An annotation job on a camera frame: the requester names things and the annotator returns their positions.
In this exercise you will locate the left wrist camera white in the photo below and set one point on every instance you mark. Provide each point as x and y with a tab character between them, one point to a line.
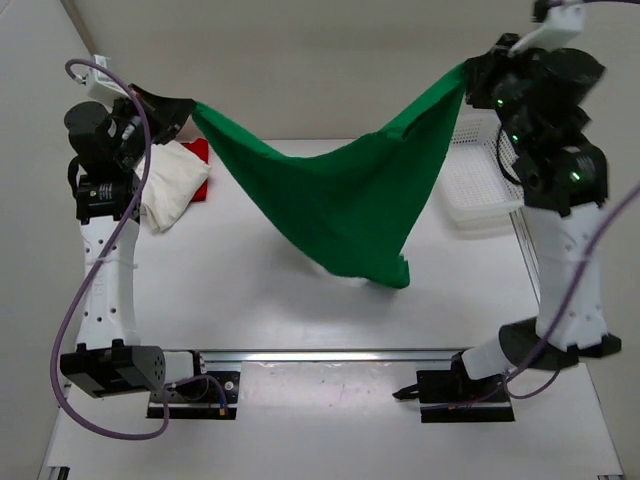
100	87

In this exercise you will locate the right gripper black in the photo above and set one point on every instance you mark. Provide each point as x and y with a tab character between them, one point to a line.
499	56

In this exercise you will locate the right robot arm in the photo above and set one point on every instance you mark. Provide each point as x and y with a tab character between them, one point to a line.
569	325

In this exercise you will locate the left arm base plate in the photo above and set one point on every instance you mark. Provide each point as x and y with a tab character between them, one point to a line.
202	387

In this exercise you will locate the green t shirt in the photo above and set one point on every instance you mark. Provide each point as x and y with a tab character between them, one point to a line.
352	209

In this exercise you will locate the white t shirt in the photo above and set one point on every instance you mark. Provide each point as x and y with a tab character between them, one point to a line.
169	187

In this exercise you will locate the white plastic basket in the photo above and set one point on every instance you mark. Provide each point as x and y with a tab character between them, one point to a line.
474	192

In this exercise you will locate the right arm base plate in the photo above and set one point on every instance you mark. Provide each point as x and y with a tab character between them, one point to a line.
446	395

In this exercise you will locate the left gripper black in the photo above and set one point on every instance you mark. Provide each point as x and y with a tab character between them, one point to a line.
169	114

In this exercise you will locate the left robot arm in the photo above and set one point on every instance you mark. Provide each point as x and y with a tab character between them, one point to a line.
108	358

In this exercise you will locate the red t shirt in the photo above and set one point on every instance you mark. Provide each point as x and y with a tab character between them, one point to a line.
199	157

